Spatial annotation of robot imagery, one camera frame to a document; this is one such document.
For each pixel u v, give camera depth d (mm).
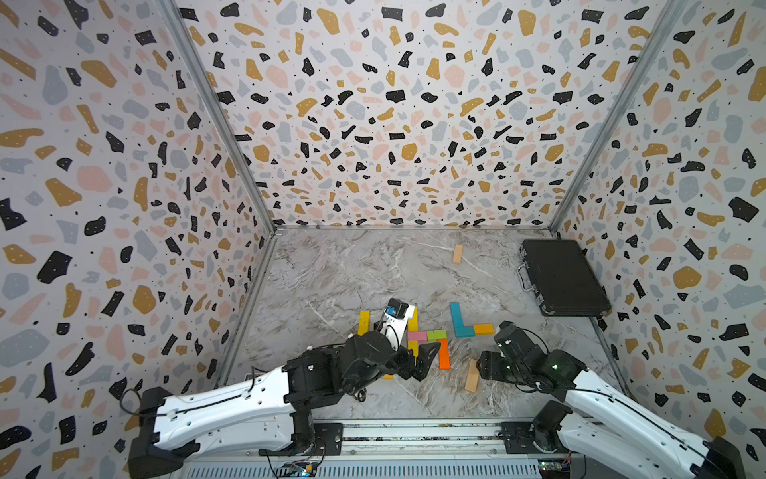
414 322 934
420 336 914
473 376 833
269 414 440
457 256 1127
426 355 554
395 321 545
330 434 749
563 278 1013
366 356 448
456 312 980
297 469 702
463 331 926
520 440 728
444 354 880
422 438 760
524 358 604
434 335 920
